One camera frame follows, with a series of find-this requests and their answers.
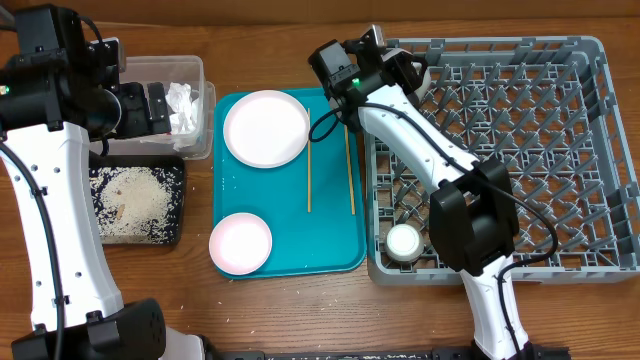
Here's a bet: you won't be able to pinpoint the grey bowl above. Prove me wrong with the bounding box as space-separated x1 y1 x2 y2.
383 48 431 107

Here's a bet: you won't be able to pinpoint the white napkin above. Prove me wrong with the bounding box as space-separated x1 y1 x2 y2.
165 82 201 151

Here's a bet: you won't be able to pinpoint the white rice grains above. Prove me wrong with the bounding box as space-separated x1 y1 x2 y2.
89 167 185 245

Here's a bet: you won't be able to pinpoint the white cup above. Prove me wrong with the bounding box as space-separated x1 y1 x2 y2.
385 224 424 263

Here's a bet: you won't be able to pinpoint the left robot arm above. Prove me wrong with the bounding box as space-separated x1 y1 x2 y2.
1 62 215 359

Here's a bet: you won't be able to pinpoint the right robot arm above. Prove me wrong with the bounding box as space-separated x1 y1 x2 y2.
309 41 529 359

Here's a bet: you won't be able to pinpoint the clear plastic waste bin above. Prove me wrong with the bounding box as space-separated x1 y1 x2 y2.
109 55 216 160

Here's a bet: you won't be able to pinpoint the grey dishwasher rack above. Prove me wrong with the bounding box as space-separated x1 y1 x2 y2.
389 36 639 284

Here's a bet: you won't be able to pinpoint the black rectangular tray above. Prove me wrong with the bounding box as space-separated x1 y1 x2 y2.
88 155 187 246

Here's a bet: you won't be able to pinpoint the right wooden chopstick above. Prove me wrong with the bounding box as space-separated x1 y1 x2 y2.
343 125 356 216

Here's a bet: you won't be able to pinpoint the large white plate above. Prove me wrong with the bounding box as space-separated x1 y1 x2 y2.
223 90 310 169

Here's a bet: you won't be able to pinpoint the small pink plate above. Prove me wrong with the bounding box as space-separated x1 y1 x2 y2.
209 212 273 276

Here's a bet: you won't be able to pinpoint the teal serving tray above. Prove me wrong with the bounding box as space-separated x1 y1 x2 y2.
212 93 366 278

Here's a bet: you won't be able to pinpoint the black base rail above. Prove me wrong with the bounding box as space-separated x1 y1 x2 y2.
206 345 572 360

